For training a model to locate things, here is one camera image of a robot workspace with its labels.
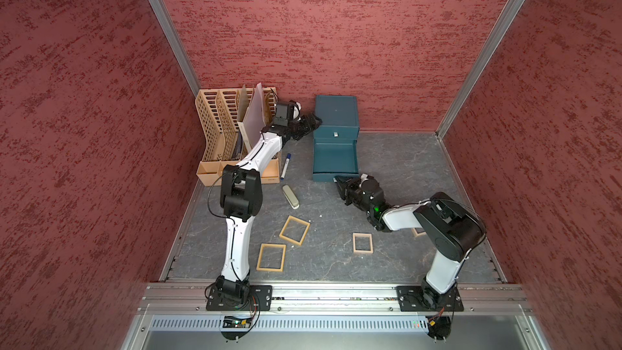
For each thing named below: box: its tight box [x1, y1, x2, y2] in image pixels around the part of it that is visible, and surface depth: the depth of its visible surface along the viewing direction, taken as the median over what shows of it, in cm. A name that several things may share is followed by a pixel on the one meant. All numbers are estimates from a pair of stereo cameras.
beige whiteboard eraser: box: [281, 184, 301, 210], surface depth 97 cm
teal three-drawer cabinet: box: [312, 94, 361, 183], surface depth 100 cm
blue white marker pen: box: [280, 153, 292, 181], surface depth 108 cm
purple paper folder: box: [242, 82, 266, 150], surface depth 91 cm
